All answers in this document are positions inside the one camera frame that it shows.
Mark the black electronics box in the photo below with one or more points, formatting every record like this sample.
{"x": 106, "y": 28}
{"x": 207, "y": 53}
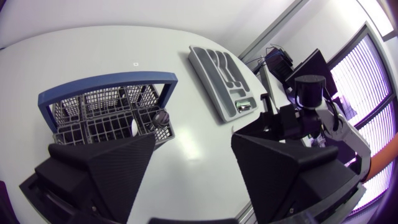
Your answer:
{"x": 278, "y": 63}

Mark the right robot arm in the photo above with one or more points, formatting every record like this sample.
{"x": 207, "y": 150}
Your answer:
{"x": 345, "y": 130}

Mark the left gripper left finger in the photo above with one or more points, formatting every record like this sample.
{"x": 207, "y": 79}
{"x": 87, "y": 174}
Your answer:
{"x": 112, "y": 174}

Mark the grey cutlery basket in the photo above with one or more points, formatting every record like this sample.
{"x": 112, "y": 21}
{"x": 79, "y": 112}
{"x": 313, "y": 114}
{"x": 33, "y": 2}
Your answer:
{"x": 102, "y": 102}

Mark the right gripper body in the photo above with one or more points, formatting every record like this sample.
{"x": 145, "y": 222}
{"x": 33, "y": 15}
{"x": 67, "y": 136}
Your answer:
{"x": 295, "y": 121}

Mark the dark screen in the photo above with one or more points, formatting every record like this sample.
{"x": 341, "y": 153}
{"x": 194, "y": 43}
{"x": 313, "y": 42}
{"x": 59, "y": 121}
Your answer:
{"x": 314, "y": 67}

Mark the window blinds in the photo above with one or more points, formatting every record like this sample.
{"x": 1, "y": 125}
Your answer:
{"x": 363, "y": 90}

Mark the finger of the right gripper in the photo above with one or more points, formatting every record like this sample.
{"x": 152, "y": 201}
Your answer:
{"x": 261, "y": 126}

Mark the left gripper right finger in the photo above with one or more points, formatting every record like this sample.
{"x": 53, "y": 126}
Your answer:
{"x": 280, "y": 180}

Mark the pale plastic spoon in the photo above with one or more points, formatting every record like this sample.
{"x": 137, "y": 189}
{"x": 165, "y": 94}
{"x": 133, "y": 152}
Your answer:
{"x": 134, "y": 127}

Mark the steel spoon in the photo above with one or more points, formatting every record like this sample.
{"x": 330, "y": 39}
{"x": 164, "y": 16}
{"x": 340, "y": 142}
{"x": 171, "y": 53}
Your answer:
{"x": 243, "y": 106}
{"x": 160, "y": 118}

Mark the grey cutlery tray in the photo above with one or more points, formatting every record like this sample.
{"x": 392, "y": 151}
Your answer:
{"x": 214, "y": 81}

